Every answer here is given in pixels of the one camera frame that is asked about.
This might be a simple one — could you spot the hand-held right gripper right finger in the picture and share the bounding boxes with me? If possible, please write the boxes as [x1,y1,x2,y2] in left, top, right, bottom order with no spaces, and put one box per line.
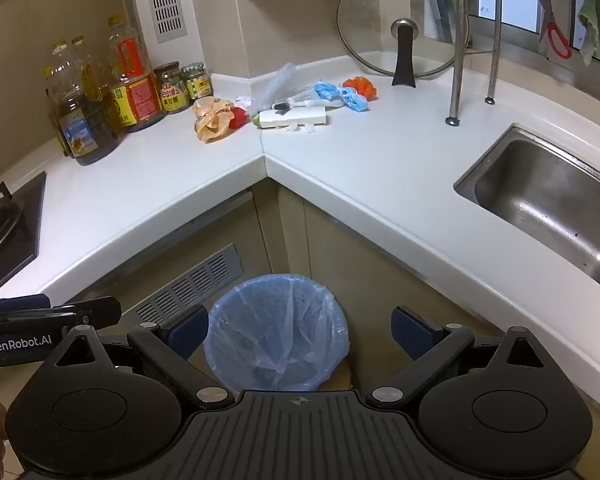
[369,305,569,409]

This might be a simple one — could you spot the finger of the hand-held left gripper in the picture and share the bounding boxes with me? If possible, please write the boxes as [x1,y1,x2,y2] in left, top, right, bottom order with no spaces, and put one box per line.
[50,296,123,329]
[0,293,53,311]

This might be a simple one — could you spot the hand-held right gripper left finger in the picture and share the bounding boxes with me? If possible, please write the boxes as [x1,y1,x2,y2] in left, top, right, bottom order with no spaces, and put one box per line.
[35,304,236,409]

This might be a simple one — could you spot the blue-lined white trash bin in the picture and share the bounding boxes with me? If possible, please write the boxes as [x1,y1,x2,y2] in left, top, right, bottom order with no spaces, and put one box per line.
[203,273,351,392]

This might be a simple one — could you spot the orange plastic wrapper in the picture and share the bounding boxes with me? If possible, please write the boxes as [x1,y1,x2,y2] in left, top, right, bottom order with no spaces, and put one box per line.
[192,97,236,144]

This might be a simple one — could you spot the white green-striped carton box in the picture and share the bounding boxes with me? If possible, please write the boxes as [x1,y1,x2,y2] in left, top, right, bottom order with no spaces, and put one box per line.
[256,107,328,130]

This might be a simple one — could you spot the blue plastic shoe cover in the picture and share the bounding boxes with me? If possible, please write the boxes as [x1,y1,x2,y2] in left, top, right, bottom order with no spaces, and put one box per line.
[313,80,370,114]

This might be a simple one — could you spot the white toothbrush with dark bristles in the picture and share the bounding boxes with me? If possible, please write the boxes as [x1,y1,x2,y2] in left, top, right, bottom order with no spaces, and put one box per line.
[272,98,347,113]

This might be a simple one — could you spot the orange scrubber ball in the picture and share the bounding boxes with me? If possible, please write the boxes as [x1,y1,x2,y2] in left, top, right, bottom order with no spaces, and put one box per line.
[342,76,379,101]

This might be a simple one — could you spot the grey cabinet vent grille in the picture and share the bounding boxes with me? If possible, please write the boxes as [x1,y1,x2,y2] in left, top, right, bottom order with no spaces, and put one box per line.
[135,243,245,322]

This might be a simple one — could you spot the black gas stove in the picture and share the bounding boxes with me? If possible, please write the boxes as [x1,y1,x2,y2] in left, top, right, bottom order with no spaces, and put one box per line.
[0,170,48,302]

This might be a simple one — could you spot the dark oil bottle blue label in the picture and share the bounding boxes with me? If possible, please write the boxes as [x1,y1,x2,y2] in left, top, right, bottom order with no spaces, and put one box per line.
[47,41,124,167]

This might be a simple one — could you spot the stainless steel sink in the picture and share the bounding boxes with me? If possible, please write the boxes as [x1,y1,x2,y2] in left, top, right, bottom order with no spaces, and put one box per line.
[453,122,600,302]

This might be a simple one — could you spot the glass jar red green label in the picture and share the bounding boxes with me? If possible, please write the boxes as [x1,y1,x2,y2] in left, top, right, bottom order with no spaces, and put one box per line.
[153,61,190,115]

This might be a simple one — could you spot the yellow-capped oil bottle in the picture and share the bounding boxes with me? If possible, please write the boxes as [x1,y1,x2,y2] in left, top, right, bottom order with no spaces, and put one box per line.
[70,35,107,106]

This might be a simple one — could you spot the small glass jar green lid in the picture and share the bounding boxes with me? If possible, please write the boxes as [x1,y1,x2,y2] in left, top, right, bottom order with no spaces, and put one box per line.
[181,62,214,101]

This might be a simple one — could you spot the metal dish rack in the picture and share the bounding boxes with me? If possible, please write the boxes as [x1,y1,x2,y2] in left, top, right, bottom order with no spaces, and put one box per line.
[445,0,516,127]

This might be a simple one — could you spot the oil bottle with red handle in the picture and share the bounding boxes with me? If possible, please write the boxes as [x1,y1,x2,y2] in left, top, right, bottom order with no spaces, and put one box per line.
[105,13,164,134]

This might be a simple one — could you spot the glass pot lid black handle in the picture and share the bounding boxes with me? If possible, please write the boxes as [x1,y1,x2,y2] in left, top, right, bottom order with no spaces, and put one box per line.
[336,0,471,87]

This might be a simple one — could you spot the grey wall vent grille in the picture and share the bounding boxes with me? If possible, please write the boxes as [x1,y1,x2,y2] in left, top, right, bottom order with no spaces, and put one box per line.
[141,0,189,44]

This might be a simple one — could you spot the red-handled scissors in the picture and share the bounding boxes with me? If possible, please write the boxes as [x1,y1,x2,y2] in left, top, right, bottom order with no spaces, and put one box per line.
[526,0,574,60]

